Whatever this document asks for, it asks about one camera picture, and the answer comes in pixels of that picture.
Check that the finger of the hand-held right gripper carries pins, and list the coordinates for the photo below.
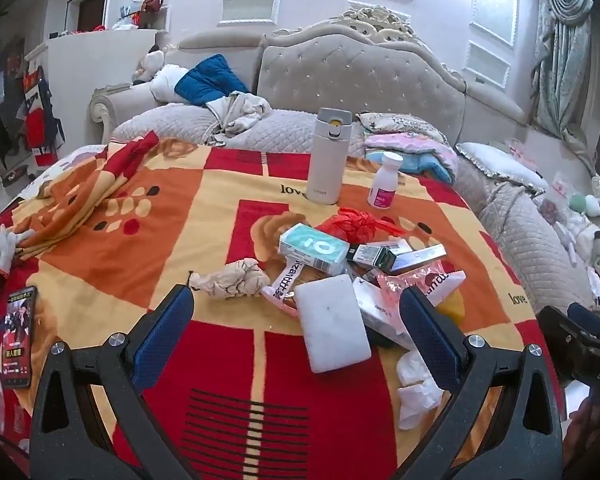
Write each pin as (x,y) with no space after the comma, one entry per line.
(597,317)
(560,340)

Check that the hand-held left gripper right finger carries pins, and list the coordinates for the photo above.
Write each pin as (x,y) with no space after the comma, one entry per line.
(430,335)

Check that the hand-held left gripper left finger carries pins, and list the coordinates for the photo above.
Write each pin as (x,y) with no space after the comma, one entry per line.
(162,335)

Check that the pink snack wrapper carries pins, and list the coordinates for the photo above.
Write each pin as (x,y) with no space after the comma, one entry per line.
(430,277)

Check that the large white box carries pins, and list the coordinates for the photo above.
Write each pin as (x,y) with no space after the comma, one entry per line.
(375,310)

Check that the white tissue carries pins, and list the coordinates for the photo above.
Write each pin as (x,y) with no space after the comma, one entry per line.
(415,395)

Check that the long silver box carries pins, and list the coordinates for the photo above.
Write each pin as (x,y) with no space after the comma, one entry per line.
(420,257)

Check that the beige paper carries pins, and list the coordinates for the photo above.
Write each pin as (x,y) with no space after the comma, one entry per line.
(232,280)

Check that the dark green box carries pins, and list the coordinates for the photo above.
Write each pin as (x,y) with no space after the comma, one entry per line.
(375,257)

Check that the white sponge block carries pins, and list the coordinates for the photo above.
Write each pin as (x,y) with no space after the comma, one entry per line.
(332,325)

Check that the small white box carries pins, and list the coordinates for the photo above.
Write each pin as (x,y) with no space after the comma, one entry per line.
(390,245)

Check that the pink white striped packet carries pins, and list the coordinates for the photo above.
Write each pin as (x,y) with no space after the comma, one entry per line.
(282,285)

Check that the red plastic bag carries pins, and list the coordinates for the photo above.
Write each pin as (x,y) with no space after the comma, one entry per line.
(355,225)

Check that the teal white box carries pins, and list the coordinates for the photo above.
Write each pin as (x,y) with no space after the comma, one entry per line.
(312,250)

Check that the person's right hand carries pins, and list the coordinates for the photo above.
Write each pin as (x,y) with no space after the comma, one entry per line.
(592,430)

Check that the quilted beige sofa cover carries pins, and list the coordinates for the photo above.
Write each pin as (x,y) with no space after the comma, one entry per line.
(290,132)
(520,240)

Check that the green plush toy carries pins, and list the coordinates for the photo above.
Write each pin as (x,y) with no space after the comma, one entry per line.
(585,205)

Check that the orange red printed blanket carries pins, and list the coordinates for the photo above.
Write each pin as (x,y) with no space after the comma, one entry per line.
(180,200)

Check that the clear bag of red snacks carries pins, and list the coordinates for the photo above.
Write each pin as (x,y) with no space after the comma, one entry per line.
(564,185)

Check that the black smartphone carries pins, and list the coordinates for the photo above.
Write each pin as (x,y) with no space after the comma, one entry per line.
(17,330)

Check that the white pink medicine bottle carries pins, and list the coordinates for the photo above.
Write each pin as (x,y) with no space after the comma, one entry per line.
(384,185)

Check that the pink packages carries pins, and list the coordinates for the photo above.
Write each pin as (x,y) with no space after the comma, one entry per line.
(522,155)

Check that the white glove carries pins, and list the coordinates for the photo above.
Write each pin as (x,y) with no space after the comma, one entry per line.
(5,247)

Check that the white frilled pillow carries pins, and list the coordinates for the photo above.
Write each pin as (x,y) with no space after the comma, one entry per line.
(500,165)

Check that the folded pink blue blanket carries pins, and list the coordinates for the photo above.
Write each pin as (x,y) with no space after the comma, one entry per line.
(410,152)

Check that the white thermos bottle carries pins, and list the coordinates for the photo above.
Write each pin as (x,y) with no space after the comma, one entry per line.
(328,160)

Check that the floral pillow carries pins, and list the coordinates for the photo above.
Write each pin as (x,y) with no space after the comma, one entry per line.
(400,122)

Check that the white crumpled clothes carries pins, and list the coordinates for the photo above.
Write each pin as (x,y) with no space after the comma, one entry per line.
(240,110)

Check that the hanging dark red clothes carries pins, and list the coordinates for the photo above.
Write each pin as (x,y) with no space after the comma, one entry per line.
(35,115)

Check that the blue pillow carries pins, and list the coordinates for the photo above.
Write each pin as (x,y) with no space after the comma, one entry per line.
(210,80)

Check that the pale green curtain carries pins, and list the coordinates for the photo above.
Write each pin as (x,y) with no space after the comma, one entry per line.
(565,55)

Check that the white plush doll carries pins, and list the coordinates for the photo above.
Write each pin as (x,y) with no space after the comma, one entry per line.
(150,65)

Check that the beige tufted sofa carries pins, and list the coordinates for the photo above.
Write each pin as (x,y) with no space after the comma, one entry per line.
(360,70)

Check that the white counter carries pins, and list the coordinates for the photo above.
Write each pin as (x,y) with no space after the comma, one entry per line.
(95,60)

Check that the red items on counter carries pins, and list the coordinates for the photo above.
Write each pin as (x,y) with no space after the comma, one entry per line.
(152,5)

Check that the dark wooden door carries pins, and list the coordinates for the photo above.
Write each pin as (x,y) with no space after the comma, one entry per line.
(92,10)

